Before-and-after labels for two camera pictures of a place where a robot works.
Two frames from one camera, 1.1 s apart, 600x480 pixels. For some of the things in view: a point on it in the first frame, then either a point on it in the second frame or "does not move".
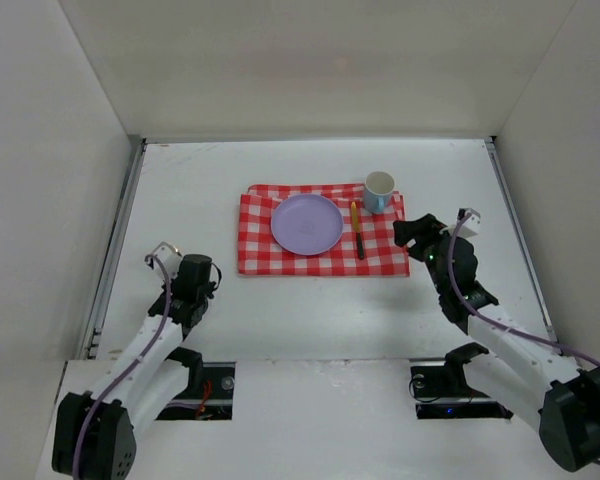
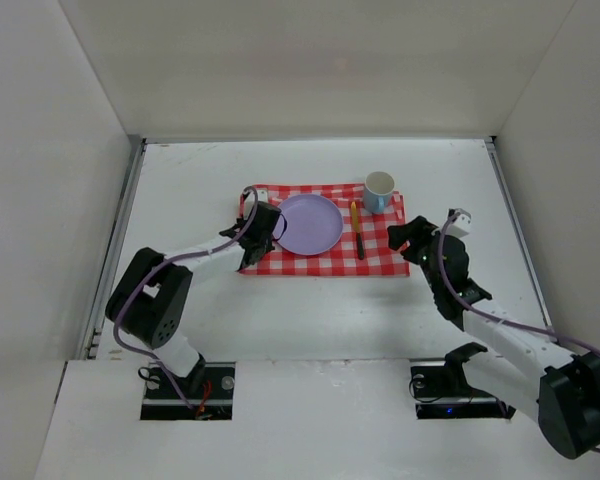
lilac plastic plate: (307, 224) does not move
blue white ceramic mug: (378, 189) does not move
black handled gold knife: (356, 228) does not move
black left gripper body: (181, 305) → (259, 248)
